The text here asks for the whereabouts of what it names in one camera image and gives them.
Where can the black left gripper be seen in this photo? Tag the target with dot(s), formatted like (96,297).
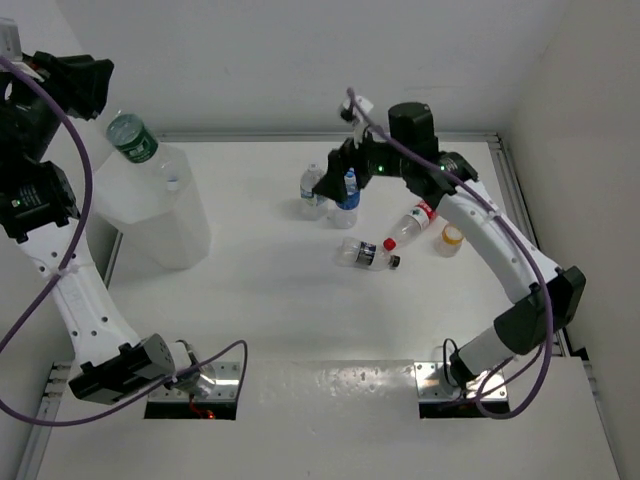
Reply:
(79,80)

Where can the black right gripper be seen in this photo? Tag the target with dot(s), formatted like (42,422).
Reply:
(331,184)

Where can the green label clear bottle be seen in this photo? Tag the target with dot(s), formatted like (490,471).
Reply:
(129,135)

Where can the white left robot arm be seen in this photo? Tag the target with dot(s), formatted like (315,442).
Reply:
(39,93)

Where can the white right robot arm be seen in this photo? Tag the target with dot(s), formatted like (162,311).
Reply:
(544,296)

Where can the translucent white plastic bin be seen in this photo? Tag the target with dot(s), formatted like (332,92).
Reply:
(171,228)

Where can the blue label Pocari bottle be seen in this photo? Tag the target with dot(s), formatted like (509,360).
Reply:
(345,214)

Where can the clear bottle white label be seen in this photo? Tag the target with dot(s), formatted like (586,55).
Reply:
(312,205)

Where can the black cap Pepsi bottle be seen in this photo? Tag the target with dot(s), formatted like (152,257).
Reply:
(364,255)

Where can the red label clear bottle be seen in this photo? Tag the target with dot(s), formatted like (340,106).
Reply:
(410,226)

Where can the yellow cap small bottle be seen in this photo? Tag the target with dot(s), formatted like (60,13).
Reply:
(449,242)

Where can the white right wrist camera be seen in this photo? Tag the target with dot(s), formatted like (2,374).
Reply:
(351,112)

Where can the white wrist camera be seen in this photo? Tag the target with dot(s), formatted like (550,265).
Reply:
(10,44)
(351,112)

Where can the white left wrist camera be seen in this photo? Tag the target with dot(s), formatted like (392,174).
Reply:
(10,44)

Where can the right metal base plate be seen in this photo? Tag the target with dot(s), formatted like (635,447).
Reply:
(432,387)

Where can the metal base plate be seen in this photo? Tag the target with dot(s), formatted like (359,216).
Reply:
(432,387)
(217,384)

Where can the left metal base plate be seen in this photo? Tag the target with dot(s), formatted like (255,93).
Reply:
(217,384)

